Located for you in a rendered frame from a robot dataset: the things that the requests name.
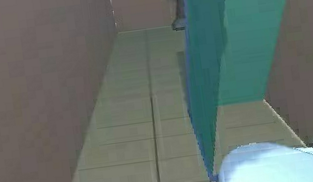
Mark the teal shower partition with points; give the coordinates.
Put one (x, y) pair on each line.
(217, 54)

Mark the white toilet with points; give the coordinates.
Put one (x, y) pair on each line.
(269, 168)

